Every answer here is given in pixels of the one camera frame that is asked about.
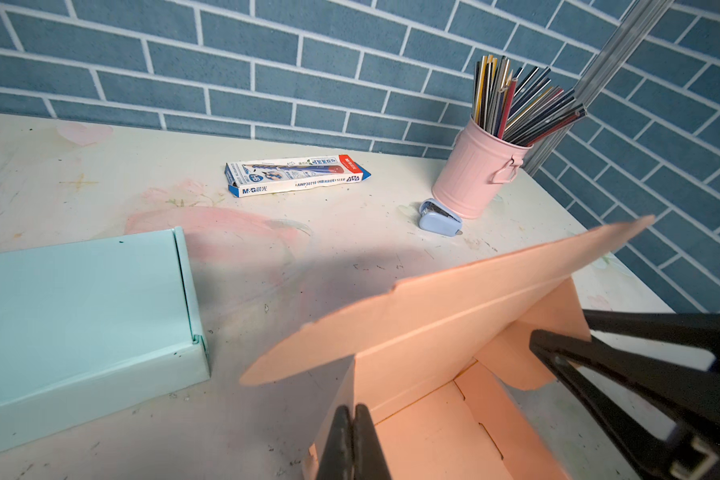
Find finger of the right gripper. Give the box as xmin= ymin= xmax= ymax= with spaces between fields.
xmin=528 ymin=328 xmax=720 ymax=480
xmin=583 ymin=310 xmax=720 ymax=373

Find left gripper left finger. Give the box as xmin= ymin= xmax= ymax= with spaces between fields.
xmin=316 ymin=405 xmax=354 ymax=480

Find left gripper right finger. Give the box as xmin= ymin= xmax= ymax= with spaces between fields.
xmin=352 ymin=403 xmax=392 ymax=480

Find pink paper box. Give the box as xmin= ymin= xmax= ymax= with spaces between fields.
xmin=240 ymin=216 xmax=653 ymax=479

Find light blue paper box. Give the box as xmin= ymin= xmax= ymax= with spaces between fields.
xmin=0 ymin=227 xmax=211 ymax=452

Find white pencil box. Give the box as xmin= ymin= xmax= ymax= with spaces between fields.
xmin=224 ymin=154 xmax=371 ymax=198

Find blue small stapler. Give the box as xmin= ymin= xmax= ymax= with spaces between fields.
xmin=418 ymin=198 xmax=463 ymax=237

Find pink pen cup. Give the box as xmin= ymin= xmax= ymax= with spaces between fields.
xmin=432 ymin=119 xmax=530 ymax=219

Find colored pencils bundle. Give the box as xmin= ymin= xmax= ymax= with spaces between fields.
xmin=469 ymin=55 xmax=588 ymax=147

